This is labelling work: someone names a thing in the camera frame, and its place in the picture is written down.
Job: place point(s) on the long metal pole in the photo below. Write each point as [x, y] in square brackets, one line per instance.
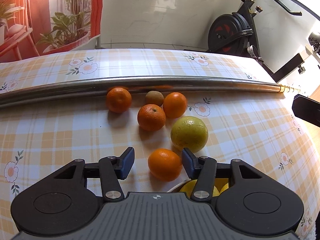
[136, 84]

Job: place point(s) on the orange mandarin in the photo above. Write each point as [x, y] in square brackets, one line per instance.
[118, 100]
[174, 105]
[151, 118]
[164, 164]

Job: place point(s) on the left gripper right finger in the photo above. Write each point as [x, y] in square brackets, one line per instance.
[254, 204]

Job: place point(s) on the printed backdrop curtain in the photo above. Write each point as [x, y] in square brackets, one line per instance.
[31, 28]

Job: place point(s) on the orange mandarin top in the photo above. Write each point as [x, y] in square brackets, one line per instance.
[118, 100]

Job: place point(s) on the yellow lemon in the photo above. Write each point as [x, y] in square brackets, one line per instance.
[189, 186]

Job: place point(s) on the black exercise bike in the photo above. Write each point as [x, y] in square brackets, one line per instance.
[236, 34]

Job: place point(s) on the wooden board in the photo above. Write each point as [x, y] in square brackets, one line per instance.
[316, 94]

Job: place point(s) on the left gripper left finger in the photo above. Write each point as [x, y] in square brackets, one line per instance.
[72, 196]

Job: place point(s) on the brown longan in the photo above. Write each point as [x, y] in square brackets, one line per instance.
[155, 98]

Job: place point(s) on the cream round plate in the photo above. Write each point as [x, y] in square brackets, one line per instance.
[177, 187]

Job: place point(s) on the yellow green apple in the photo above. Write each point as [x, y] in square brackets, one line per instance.
[220, 185]

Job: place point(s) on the green yellow citrus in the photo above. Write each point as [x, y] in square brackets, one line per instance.
[189, 132]

